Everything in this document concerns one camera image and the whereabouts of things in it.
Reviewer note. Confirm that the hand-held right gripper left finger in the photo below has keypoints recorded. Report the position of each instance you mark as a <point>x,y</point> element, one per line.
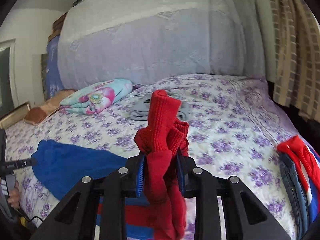
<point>140,177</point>

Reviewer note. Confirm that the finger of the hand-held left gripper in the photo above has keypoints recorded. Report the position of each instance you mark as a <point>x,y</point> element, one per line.
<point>25,163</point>

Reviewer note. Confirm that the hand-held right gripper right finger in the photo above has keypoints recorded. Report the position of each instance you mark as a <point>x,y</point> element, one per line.
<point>181,177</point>

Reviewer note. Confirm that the red and blue pants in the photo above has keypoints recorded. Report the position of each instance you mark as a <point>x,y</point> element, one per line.
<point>160,120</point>

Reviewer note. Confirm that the person's left hand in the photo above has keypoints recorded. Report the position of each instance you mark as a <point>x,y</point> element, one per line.
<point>14,195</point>

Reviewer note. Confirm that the brown pillow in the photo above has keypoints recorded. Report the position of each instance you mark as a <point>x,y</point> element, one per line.
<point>36,116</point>

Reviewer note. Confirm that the grey folded garment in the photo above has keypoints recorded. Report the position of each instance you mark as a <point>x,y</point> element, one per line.
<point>140,112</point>

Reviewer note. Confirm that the tan pillow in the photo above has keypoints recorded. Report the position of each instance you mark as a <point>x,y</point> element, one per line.
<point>57,101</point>

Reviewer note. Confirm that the purple floral bedspread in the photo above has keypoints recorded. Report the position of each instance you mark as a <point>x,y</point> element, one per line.
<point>225,120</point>

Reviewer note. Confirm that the white framed window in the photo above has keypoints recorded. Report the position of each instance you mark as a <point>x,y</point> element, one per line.
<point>6,77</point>

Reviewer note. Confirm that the floral folded blanket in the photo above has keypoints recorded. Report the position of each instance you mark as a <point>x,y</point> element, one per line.
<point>97,96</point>

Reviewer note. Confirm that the blue patterned mattress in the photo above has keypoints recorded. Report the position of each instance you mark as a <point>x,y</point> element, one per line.
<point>53,65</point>

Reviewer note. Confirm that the blue jeans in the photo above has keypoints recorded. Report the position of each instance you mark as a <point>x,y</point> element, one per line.
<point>295,187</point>

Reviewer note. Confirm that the red white blue garment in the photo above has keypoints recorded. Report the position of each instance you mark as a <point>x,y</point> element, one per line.
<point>300,155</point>

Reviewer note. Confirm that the brown cardboard box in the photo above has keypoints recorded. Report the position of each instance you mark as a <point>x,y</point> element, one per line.
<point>58,26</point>

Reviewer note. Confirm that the white lace curtain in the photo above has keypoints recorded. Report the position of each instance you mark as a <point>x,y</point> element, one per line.
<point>155,35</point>

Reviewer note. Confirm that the beige checkered curtain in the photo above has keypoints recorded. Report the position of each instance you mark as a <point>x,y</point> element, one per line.
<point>295,42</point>

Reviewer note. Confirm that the wall picture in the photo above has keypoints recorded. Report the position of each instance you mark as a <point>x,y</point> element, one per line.
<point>44,77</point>

